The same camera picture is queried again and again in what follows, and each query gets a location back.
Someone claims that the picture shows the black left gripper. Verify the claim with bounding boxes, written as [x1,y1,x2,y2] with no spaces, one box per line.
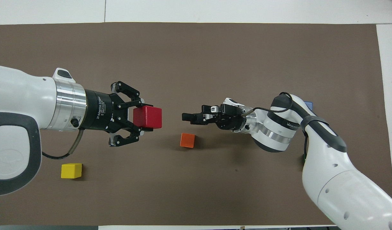
[84,81,155,147]

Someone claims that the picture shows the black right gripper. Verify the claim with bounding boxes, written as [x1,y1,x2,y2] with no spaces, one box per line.
[182,104,248,131]

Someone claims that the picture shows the red wooden block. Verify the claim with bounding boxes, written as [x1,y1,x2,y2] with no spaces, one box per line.
[133,106,162,129]

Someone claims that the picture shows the orange wooden block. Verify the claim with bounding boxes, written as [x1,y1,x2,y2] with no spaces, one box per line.
[180,133,196,148]

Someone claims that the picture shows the yellow wooden block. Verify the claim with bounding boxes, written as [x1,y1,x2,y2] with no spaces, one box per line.
[61,163,83,179]

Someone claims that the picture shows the brown paper mat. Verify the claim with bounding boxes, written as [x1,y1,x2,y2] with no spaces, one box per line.
[0,22,392,226]

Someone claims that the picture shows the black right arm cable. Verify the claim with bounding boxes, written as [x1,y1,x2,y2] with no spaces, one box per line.
[242,92,331,160]

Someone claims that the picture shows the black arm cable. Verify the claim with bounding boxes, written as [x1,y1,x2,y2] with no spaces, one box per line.
[42,129,85,159]
[242,92,331,160]

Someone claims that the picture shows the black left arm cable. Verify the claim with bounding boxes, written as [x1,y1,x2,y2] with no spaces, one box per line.
[42,129,85,159]

